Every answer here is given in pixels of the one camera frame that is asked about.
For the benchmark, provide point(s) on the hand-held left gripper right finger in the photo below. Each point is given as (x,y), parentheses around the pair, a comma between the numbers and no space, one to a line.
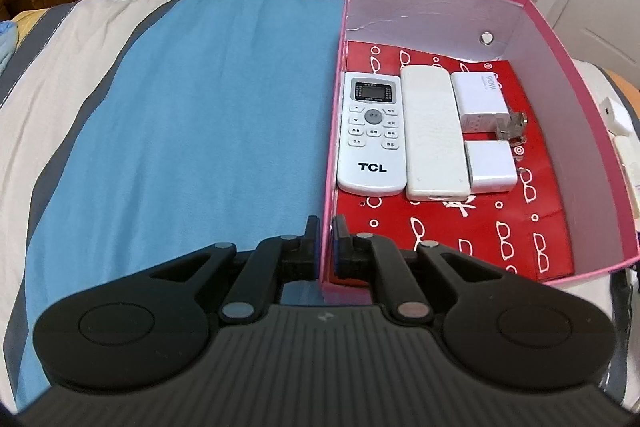
(342,252)

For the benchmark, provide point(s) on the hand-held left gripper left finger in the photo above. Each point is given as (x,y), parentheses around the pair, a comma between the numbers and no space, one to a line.
(312,249)

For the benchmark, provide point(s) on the white remote with grey buttons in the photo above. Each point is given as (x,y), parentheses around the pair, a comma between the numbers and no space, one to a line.
(372,167)

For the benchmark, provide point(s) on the long plain white remote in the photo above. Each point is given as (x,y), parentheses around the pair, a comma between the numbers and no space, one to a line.
(432,132)

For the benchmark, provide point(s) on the small white charger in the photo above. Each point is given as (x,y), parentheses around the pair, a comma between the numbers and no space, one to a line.
(490,167)

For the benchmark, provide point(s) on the large white charger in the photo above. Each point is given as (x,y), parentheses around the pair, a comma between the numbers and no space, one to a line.
(475,94)

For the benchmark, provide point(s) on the pink cardboard box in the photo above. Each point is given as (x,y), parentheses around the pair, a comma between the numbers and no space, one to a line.
(425,12)

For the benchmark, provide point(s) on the red printed paper bag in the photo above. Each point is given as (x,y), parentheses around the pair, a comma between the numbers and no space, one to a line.
(450,232)

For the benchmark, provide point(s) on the cream white remote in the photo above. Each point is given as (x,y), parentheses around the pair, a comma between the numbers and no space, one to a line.
(631,157)

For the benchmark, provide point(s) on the white cube charger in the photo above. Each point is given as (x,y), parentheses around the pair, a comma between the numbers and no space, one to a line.
(616,114)

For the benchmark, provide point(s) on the blue cloth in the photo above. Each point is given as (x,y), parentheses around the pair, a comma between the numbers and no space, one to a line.
(6,47)

